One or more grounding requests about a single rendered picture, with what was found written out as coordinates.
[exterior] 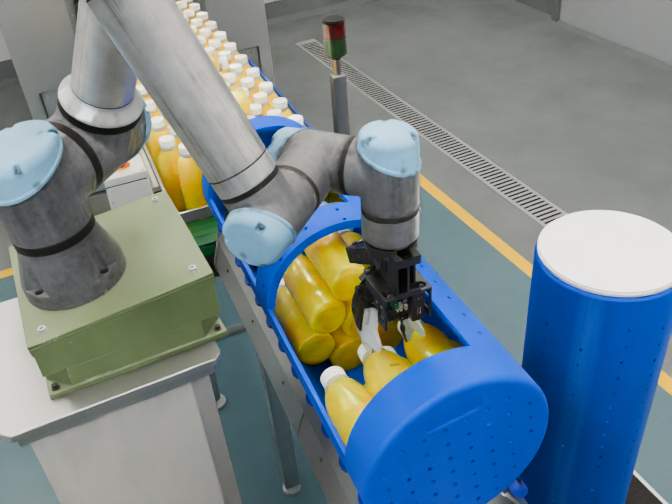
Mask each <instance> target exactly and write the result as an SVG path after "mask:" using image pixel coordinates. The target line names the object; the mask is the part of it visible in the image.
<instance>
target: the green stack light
mask: <svg viewBox="0 0 672 504"><path fill-rule="evenodd" d="M323 42H324V54H325V56H326V57H329V58H340V57H343V56H345V55H346V54H347V41H346V36H345V37H344V38H343V39H340V40H326V39H324V38H323Z"/></svg>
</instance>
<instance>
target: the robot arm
mask: <svg viewBox="0 0 672 504"><path fill-rule="evenodd" d="M137 78H138V79H139V81H140V82H141V84H142V85H143V87H144V88H145V89H146V91H147V92H148V94H149V95H150V97H151V98H152V100H153V101H154V103H155V104H156V106H157V107H158V109H159V110H160V111H161V113H162V114H163V116H164V117H165V119H166V120H167V122H168V123H169V125H170V126H171V128H172V129H173V130H174V132H175V133H176V135H177V136H178V138H179V139H180V141H181V142H182V144H183V145H184V147H185V148H186V150H187V151H188V152H189V154H190V155H191V157H192V158H193V160H194V161H195V163H196V164H197V166H198V167H199V169H200V170H201V171H202V173H203V174H204V176H205V177H206V179H207V180H208V182H209V183H210V185H211V186H212V188H213V189H214V191H215V192H216V193H217V195H218V196H219V198H220V199H221V200H222V202H223V204H224V205H225V207H226V208H227V210H228V211H229V214H228V216H227V218H226V221H225V222H224V224H223V228H222V233H223V235H224V242H225V244H226V246H227V247H228V249H229V250H230V251H231V252H232V253H233V254H234V255H235V256H236V257H237V258H238V259H240V260H242V261H243V262H245V263H248V264H250V265H254V266H269V265H271V264H273V263H275V262H276V261H278V260H279V259H280V257H281V256H282V255H283V254H284V252H285V251H286V250H287V249H288V248H289V247H290V246H292V245H293V244H294V243H295V241H296V239H297V236H298V234H299V233H300V232H301V230H302V229H303V227H304V226H305V225H306V223H307V222H308V221H309V219H310V218H311V216H312V215H313V214H314V212H315V211H316V210H317V208H318V207H319V206H320V204H321V203H322V201H323V200H324V199H325V197H326V196H327V195H328V193H329V192H331V193H337V194H342V195H348V196H351V195H352V196H358V197H360V202H361V229H362V236H363V239H359V240H358V241H355V242H353V243H352V245H350V246H348V247H345V249H346V252H347V256H348V259H349V262H350V263H356V264H367V265H370V267H367V268H363V271H364V272H363V273H362V274H361V275H360V276H359V277H358V278H359V280H360V284H359V285H356V286H355V293H354V295H353V298H352V302H351V310H352V314H353V318H354V321H355V325H356V327H357V331H358V334H359V337H360V340H361V342H362V344H363V346H364V348H365V349H366V351H367V352H368V353H369V354H372V353H373V349H374V350H375V351H376V352H378V353H379V352H380V351H381V341H380V337H379V334H378V329H377V327H378V322H379V324H380V325H381V326H382V328H383V329H384V331H387V322H392V321H393V320H396V319H399V321H400V330H401V332H402V335H403V337H404V339H405V341H406V342H409V341H410V339H411V336H412V334H413V332H414V330H415V331H416V332H417V333H418V334H420V335H421V336H422V337H425V330H424V328H423V326H422V324H421V323H420V321H419V319H422V318H424V311H425V312H426V313H427V314H428V316H429V317H430V316H431V308H432V286H431V285H430V284H429V283H428V282H427V280H426V279H425V278H424V277H423V276H422V275H421V273H420V272H419V271H418V270H417V269H416V264H420V263H421V254H420V253H419V252H418V250H417V247H418V236H419V213H421V208H420V170H421V167H422V161H421V157H420V146H419V135H418V133H417V131H416V129H415V128H414V127H413V126H411V125H410V124H408V123H406V122H403V121H399V120H393V119H389V120H387V121H382V120H377V121H373V122H370V123H368V124H366V125H365V126H363V127H362V128H361V130H360V131H359V133H358V136H352V135H346V134H339V133H332V132H326V131H319V130H315V129H313V128H308V127H304V128H293V127H284V128H281V129H280V130H278V131H277V132H276V133H275V134H274V135H273V137H272V140H271V144H270V145H269V146H268V150H267V148H266V147H265V145H264V143H263V142H262V140H261V139H260V137H259V135H258V134H257V132H256V131H255V129H254V127H253V126H252V124H251V123H250V121H249V119H248V118H247V116H246V115H245V113H244V111H243V110H242V108H241V107H240V105H239V103H238V102H237V100H236V98H235V97H234V95H233V94H232V92H231V90H230V89H229V87H228V86H227V84H226V82H225V81H224V79H223V78H222V76H221V74H220V73H219V71H218V70H217V68H216V66H215V65H214V63H213V62H212V60H211V58H210V57H209V55H208V54H207V52H206V50H205V49H204V47H203V45H202V44H201V42H200V41H199V39H198V37H197V36H196V34H195V33H194V31H193V29H192V28H191V26H190V25H189V23H188V21H187V20H186V18H185V17H184V15H183V13H182V12H181V10H180V9H179V7H178V5H177V4H176V2H175V1H174V0H79V3H78V13H77V23H76V33H75V43H74V52H73V62H72V72H71V74H70V75H68V76H67V77H65V78H64V79H63V80H62V82H61V83H60V86H59V88H58V97H57V108H56V112H55V113H54V115H53V116H51V117H50V118H49V119H47V120H46V121H43V120H29V121H24V122H20V123H17V124H15V125H14V126H13V127H12V128H5V129H3V130H2V131H0V222H1V224H2V226H3V228H4V230H5V231H6V233H7V235H8V237H9V239H10V241H11V242H12V244H13V246H14V248H15V250H16V252H17V258H18V267H19V276H20V284H21V288H22V290H23V292H24V294H25V296H26V297H27V299H28V301H29V302H30V303H31V304H32V305H33V306H35V307H37V308H39V309H43V310H49V311H59V310H67V309H72V308H75V307H79V306H82V305H84V304H87V303H89V302H91V301H93V300H95V299H97V298H99V297H100V296H102V295H104V294H105V293H106V292H108V291H109V290H110V289H111V288H112V287H114V286H115V285H116V283H117V282H118V281H119V280H120V279H121V277H122V275H123V274H124V271H125V268H126V258H125V256H124V253H123V251H122V249H121V247H120V245H119V243H118V242H117V241H116V240H115V239H114V238H113V237H112V236H111V235H110V234H109V233H108V232H107V231H106V230H105V229H104V228H103V227H102V226H101V225H100V223H99V222H98V221H97V220H96V219H95V217H94V214H93V212H92V210H91V207H90V205H89V203H88V201H87V198H88V196H89V195H90V194H92V193H93V192H94V191H95V190H96V189H97V188H98V187H99V186H100V185H101V184H103V183H104V182H105V181H106V180H107V179H108V178H109V177H110V176H112V175H113V174H114V173H115V172H116V171H117V170H118V169H119V168H121V167H122V166H123V165H124V164H125V163H126V162H128V161H130V160H131V159H133V158H134V157H135V156H136V155H137V154H138V153H139V152H140V151H141V149H142V148H143V146H144V145H145V144H146V143H147V141H148V139H149V137H150V134H151V128H152V121H151V115H150V112H149V111H146V109H145V108H146V106H147V104H146V103H145V101H144V99H143V98H142V96H141V94H140V92H139V90H138V89H137V88H136V83H137ZM425 291H426V292H427V293H428V294H429V298H428V305H427V304H426V303H425ZM373 303H374V304H373ZM381 316H382V317H381ZM383 319H384V320H383Z"/></svg>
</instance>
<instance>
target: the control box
mask: <svg viewBox="0 0 672 504"><path fill-rule="evenodd" d="M104 186H105V189H106V193H107V196H108V199H109V202H110V206H111V209H112V210H113V209H115V208H118V207H121V206H123V205H126V204H129V203H132V202H134V201H137V200H140V199H142V198H145V197H148V196H151V195H153V194H152V190H151V186H150V183H149V179H148V175H147V171H146V169H145V166H144V164H143V161H142V159H141V157H140V154H139V153H138V154H137V155H136V156H135V157H134V158H133V159H131V160H130V161H128V164H127V165H126V166H125V167H123V168H119V169H118V170H117V171H116V172H115V173H114V174H113V175H112V176H110V177H109V178H108V179H107V180H106V181H105V182H104Z"/></svg>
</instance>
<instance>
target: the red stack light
mask: <svg viewBox="0 0 672 504"><path fill-rule="evenodd" d="M322 30H323V38H324V39H326V40H340V39H343V38H344V37H345V36H346V25H345V21H344V22H343V23H342V24H340V25H335V26H327V25H324V24H323V23H322Z"/></svg>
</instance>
